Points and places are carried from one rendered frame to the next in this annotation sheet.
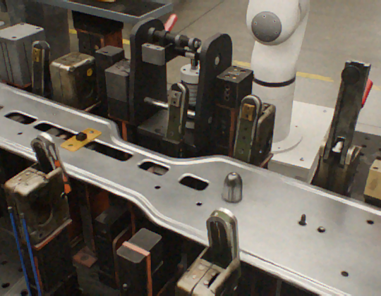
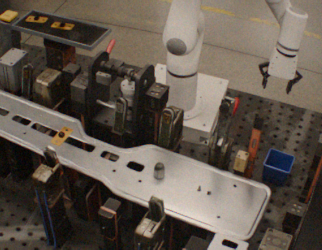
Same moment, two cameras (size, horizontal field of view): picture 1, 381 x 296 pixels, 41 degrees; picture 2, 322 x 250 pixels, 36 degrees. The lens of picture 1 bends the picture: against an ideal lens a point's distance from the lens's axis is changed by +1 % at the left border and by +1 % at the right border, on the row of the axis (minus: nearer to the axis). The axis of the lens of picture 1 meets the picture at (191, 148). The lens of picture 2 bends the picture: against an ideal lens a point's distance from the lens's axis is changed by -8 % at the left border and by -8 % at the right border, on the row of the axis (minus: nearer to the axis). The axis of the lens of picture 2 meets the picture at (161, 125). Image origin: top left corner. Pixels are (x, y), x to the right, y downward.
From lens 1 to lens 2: 0.70 m
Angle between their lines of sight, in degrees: 12
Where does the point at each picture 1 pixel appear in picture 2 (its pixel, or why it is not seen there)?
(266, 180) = (178, 161)
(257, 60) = (171, 60)
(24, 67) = (16, 79)
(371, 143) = (253, 103)
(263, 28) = (174, 47)
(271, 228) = (182, 194)
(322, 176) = (212, 157)
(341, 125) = (221, 131)
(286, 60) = (191, 60)
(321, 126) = (218, 96)
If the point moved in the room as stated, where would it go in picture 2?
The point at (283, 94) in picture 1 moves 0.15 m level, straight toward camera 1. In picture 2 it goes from (190, 82) to (188, 108)
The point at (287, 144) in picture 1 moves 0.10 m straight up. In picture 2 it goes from (194, 112) to (196, 92)
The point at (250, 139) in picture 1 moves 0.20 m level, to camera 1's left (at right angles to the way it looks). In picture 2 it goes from (168, 133) to (102, 136)
